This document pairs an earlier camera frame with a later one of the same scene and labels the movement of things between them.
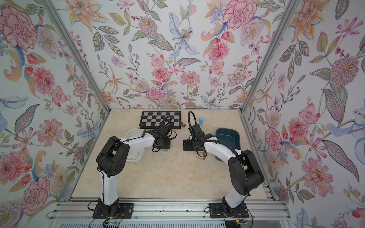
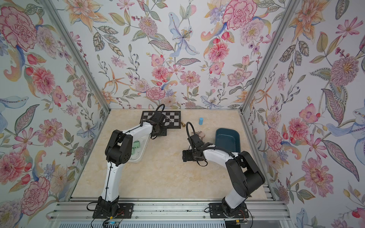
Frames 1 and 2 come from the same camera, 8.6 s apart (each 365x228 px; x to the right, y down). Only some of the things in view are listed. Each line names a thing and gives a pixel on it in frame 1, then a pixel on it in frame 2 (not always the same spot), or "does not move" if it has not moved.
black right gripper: (187, 145) to (186, 155)
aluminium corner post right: (291, 9) does not move
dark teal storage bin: (231, 137) does not move
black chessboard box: (152, 119) does not move
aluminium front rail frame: (168, 212) does not move
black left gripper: (168, 145) to (164, 130)
